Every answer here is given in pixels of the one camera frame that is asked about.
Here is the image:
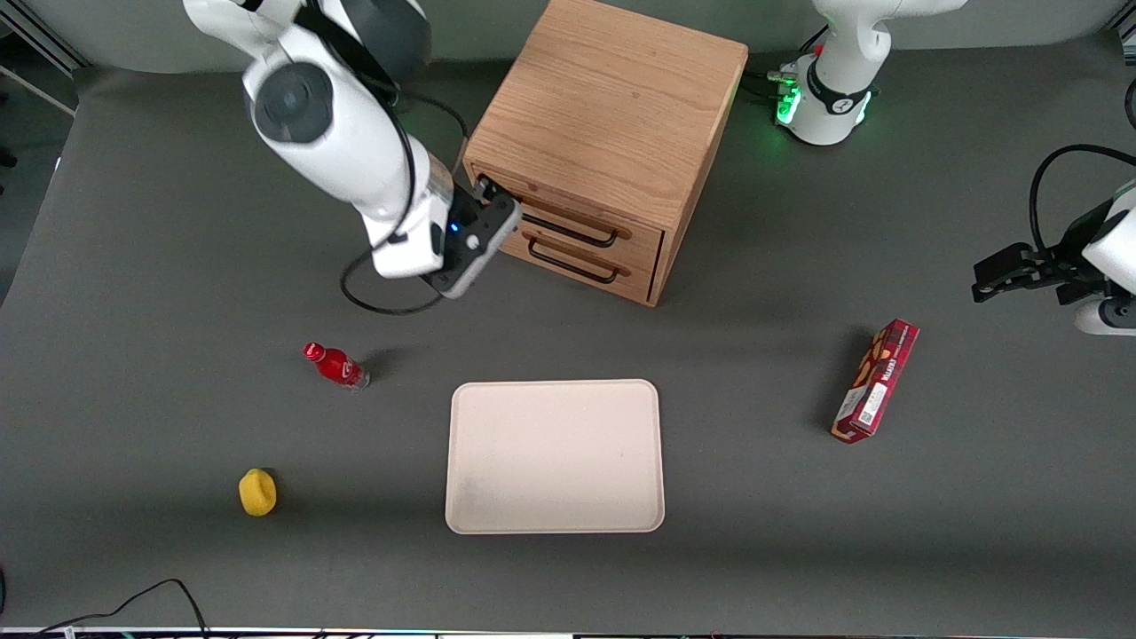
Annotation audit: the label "black left base cables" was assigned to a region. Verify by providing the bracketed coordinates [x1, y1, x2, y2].
[744, 25, 831, 100]

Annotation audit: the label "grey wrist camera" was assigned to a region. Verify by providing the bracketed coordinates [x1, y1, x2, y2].
[1075, 296, 1136, 337]
[426, 197, 524, 300]

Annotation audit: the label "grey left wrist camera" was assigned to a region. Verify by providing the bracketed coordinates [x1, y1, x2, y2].
[1075, 296, 1136, 337]

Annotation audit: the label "red plastic bottle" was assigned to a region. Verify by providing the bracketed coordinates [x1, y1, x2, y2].
[303, 342, 371, 391]

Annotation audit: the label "wooden drawer, deep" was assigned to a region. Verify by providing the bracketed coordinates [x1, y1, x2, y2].
[499, 222, 662, 306]

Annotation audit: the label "black metal drawer handle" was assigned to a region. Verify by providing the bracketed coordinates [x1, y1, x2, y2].
[517, 211, 633, 249]
[527, 234, 634, 286]

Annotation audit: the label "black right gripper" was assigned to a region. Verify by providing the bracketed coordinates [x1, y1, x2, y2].
[431, 175, 509, 278]

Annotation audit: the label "aluminium frame bar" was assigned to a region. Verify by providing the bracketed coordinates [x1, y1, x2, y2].
[0, 0, 91, 118]

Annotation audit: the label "beige rectangular tray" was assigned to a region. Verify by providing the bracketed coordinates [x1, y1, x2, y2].
[445, 379, 666, 536]

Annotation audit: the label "wooden drawer cabinet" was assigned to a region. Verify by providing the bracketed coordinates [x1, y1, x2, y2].
[461, 0, 749, 308]

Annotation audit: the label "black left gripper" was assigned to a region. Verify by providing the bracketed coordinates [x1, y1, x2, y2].
[971, 238, 1112, 308]

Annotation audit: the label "yellow lemon toy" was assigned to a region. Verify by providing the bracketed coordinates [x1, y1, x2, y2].
[238, 468, 278, 517]

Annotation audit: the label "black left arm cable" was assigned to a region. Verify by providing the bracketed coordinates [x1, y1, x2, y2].
[1029, 144, 1136, 254]

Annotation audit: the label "wooden drawer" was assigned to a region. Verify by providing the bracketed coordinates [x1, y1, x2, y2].
[499, 222, 662, 306]
[469, 163, 667, 269]

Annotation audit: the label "red snack box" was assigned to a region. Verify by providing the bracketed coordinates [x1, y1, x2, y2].
[831, 318, 920, 445]

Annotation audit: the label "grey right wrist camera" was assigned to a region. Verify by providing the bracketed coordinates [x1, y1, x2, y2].
[426, 197, 524, 300]

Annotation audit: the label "black cable at table edge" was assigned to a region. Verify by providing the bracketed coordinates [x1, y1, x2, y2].
[0, 578, 211, 639]

